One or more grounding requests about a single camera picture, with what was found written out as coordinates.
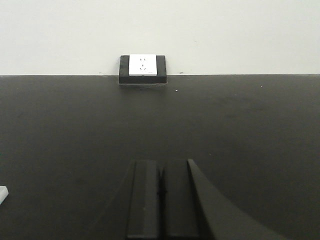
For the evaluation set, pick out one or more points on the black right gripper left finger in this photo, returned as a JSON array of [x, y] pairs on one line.
[[134, 212]]

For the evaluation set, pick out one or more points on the white test tube rack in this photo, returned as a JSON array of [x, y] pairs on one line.
[[3, 193]]

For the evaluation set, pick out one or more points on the white wall power socket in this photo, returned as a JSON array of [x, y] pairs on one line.
[[142, 69]]

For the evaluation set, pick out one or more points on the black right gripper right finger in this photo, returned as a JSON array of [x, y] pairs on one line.
[[194, 209]]

